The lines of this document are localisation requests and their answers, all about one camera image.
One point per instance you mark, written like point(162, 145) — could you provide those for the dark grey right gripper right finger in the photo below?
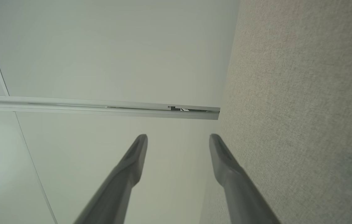
point(241, 196)

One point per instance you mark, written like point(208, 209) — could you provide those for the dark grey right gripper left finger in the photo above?
point(116, 193)

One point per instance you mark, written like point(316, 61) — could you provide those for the grey fabric sofa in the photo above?
point(303, 93)

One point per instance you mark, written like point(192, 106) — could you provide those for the white metal track rail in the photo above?
point(70, 105)

